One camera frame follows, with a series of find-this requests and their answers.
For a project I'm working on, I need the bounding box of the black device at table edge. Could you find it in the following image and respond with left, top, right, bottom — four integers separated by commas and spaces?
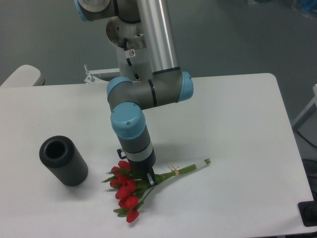
298, 201, 317, 227

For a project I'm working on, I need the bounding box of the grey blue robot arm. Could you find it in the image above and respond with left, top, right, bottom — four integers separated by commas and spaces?
74, 0, 194, 187

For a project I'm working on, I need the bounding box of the red tulip bouquet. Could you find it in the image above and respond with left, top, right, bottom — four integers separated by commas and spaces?
102, 158, 211, 223

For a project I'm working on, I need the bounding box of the white metal base frame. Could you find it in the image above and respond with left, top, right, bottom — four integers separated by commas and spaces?
84, 64, 120, 84

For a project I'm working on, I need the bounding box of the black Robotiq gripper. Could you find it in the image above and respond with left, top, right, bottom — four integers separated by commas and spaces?
128, 156, 158, 186

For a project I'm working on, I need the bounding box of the white furniture at right edge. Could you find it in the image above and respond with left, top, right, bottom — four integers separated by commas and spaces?
291, 84, 317, 147

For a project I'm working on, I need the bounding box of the dark grey ribbed vase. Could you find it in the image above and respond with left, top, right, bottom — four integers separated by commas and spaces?
39, 135, 89, 186

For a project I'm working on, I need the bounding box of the beige chair backrest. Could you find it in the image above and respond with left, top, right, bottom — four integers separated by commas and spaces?
0, 64, 45, 88

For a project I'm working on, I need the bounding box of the black cable on pedestal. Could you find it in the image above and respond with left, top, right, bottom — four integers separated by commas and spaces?
122, 37, 142, 81

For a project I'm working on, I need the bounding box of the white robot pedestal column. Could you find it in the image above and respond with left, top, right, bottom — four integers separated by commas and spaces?
106, 17, 152, 81

